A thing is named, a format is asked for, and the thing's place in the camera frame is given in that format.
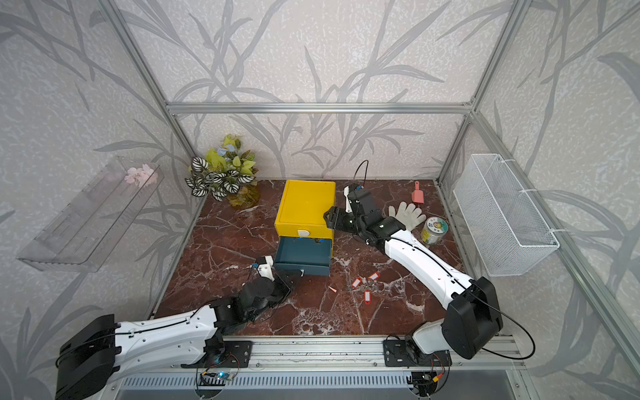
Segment white work glove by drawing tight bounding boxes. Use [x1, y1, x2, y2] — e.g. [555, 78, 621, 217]
[388, 202, 427, 231]

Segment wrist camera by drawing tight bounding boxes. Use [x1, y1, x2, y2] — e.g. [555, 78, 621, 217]
[252, 256, 275, 282]
[343, 183, 378, 216]

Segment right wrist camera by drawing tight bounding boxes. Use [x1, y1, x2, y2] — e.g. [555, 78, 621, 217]
[343, 183, 378, 216]

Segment yellow drawer cabinet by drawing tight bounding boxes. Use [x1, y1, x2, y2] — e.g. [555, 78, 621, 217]
[273, 179, 337, 241]

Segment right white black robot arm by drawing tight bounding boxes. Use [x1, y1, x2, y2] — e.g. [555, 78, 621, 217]
[323, 202, 503, 359]

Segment black mounting plate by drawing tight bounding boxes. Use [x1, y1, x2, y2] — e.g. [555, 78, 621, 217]
[181, 340, 253, 370]
[383, 337, 452, 369]

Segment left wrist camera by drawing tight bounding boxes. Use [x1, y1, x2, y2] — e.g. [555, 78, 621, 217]
[252, 256, 275, 282]

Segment clear acrylic wall shelf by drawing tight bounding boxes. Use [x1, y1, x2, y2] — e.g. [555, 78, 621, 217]
[18, 157, 164, 273]

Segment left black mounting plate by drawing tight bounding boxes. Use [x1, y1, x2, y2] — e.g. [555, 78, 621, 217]
[181, 340, 253, 370]

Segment keys with red tags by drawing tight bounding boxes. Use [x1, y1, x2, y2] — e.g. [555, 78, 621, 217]
[351, 272, 381, 304]

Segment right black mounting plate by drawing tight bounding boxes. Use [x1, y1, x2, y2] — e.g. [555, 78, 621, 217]
[383, 337, 452, 369]

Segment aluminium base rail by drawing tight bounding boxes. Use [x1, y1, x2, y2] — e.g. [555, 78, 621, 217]
[103, 334, 527, 373]

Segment white wire mesh basket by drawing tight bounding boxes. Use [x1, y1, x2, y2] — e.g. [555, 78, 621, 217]
[453, 153, 560, 277]

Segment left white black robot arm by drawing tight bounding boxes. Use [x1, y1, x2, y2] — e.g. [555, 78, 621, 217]
[55, 273, 299, 399]

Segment artificial plant in vase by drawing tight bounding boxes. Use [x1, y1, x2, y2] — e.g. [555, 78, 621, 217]
[185, 134, 260, 210]

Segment yellow top drawer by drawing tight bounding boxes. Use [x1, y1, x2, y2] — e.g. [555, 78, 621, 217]
[275, 223, 334, 240]

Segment pink plastic scoop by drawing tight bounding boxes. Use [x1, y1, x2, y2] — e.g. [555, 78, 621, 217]
[412, 181, 424, 204]

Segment blue drawer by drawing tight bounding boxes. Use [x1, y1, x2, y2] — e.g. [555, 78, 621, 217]
[273, 237, 333, 277]

